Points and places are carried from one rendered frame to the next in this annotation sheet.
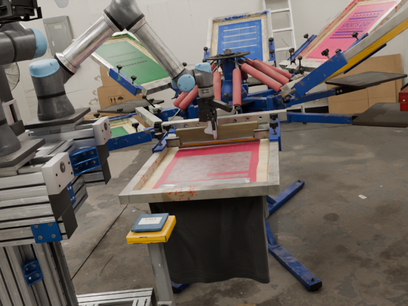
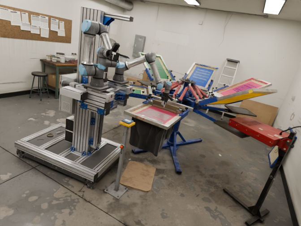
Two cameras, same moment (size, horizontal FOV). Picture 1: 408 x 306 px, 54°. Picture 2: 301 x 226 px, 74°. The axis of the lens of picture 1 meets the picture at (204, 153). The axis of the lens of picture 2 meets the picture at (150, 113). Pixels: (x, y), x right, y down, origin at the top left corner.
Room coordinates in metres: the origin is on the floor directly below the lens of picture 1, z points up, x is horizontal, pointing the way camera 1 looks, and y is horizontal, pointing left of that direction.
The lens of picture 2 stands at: (-0.78, -0.40, 1.84)
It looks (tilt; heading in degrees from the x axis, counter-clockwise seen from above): 20 degrees down; 11
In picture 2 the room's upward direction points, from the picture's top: 12 degrees clockwise
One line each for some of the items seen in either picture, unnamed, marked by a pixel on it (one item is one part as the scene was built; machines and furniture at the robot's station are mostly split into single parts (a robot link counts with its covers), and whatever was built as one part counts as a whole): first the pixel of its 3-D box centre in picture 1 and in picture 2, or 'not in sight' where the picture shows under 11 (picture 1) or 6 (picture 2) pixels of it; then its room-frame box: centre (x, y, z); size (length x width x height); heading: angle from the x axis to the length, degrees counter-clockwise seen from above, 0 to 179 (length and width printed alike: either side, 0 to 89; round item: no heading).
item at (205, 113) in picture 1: (207, 108); (165, 96); (1.90, -0.05, 1.15); 0.09 x 0.08 x 0.12; 78
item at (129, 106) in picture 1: (167, 111); (160, 91); (3.18, 0.24, 0.91); 1.34 x 0.40 x 0.08; 48
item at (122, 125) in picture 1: (99, 121); (133, 85); (2.45, 0.61, 1.05); 1.08 x 0.61 x 0.23; 108
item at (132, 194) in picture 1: (212, 156); (158, 112); (1.69, -0.03, 0.97); 0.79 x 0.58 x 0.04; 168
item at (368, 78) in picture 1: (317, 94); (217, 108); (2.93, -0.89, 0.91); 1.34 x 0.40 x 0.08; 108
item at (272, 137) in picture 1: (275, 135); (183, 114); (1.87, -0.36, 0.98); 0.30 x 0.05 x 0.07; 168
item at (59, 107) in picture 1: (53, 104); (118, 76); (1.71, 0.59, 1.31); 0.15 x 0.15 x 0.10
